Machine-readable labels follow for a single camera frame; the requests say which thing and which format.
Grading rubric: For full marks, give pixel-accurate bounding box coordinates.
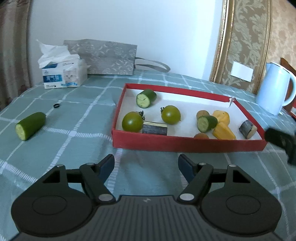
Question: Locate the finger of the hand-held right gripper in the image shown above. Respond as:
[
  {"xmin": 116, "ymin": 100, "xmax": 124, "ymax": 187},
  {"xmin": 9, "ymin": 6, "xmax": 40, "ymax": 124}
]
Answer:
[{"xmin": 265, "ymin": 128, "xmax": 296, "ymax": 165}]

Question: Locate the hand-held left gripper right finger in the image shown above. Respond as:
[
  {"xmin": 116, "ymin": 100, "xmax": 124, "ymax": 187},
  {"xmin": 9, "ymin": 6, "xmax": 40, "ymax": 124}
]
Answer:
[{"xmin": 177, "ymin": 154, "xmax": 259, "ymax": 205}]

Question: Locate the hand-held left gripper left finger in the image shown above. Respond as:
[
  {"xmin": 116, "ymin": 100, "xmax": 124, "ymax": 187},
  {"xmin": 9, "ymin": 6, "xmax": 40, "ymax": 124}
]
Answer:
[{"xmin": 35, "ymin": 154, "xmax": 115, "ymax": 205}]

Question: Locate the red shallow cardboard tray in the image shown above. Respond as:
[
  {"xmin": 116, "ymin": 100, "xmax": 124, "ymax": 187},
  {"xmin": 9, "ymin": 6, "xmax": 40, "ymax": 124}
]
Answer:
[{"xmin": 112, "ymin": 83, "xmax": 267, "ymax": 153}]

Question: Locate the dark eggplant piece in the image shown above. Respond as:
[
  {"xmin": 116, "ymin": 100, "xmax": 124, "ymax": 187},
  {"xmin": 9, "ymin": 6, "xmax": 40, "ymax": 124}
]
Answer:
[
  {"xmin": 142, "ymin": 121, "xmax": 168, "ymax": 136},
  {"xmin": 239, "ymin": 120, "xmax": 258, "ymax": 139}
]

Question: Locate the short cucumber piece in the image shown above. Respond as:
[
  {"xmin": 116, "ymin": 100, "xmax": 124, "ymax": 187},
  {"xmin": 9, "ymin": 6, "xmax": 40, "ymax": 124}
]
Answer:
[
  {"xmin": 136, "ymin": 89, "xmax": 157, "ymax": 109},
  {"xmin": 197, "ymin": 115, "xmax": 218, "ymax": 133}
]

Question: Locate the yellow fruit piece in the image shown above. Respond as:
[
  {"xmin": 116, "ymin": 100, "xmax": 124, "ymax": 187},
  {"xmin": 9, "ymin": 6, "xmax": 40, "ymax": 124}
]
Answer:
[
  {"xmin": 213, "ymin": 122, "xmax": 237, "ymax": 140},
  {"xmin": 212, "ymin": 110, "xmax": 231, "ymax": 124}
]

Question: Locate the green tomato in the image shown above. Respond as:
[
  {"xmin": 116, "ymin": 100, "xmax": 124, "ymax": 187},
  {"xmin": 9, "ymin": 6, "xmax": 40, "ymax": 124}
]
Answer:
[
  {"xmin": 161, "ymin": 105, "xmax": 181, "ymax": 125},
  {"xmin": 122, "ymin": 111, "xmax": 144, "ymax": 133}
]

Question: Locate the green checked tablecloth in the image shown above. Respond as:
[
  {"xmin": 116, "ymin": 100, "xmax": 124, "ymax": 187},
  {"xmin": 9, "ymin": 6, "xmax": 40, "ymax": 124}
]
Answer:
[{"xmin": 0, "ymin": 70, "xmax": 296, "ymax": 241}]

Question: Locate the light blue electric kettle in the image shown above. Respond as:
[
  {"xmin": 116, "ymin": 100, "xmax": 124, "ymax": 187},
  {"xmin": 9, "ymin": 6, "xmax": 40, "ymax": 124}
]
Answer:
[{"xmin": 255, "ymin": 62, "xmax": 296, "ymax": 116}]

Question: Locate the long cucumber piece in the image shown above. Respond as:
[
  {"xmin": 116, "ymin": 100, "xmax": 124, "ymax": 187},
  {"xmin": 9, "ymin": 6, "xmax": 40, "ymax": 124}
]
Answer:
[{"xmin": 16, "ymin": 112, "xmax": 46, "ymax": 141}]

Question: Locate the white tissue pack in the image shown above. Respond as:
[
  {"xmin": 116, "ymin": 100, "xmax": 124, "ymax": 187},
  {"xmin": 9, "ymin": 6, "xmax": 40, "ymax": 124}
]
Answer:
[{"xmin": 36, "ymin": 39, "xmax": 92, "ymax": 90}]

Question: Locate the grey patterned gift bag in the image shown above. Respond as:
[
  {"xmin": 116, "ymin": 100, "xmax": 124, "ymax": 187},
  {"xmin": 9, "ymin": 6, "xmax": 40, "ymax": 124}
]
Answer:
[{"xmin": 63, "ymin": 40, "xmax": 171, "ymax": 76}]

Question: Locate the patterned beige curtain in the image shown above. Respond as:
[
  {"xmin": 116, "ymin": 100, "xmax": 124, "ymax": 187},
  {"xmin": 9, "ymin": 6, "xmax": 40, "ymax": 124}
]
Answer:
[{"xmin": 0, "ymin": 0, "xmax": 31, "ymax": 112}]

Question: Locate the white wall switch panel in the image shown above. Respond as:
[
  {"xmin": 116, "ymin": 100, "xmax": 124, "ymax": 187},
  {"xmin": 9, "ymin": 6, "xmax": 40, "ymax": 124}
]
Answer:
[{"xmin": 231, "ymin": 61, "xmax": 253, "ymax": 82}]

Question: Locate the gold wall moulding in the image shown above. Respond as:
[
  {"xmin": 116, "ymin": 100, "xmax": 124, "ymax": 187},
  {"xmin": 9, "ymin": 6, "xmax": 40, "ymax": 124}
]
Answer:
[{"xmin": 209, "ymin": 0, "xmax": 272, "ymax": 94}]

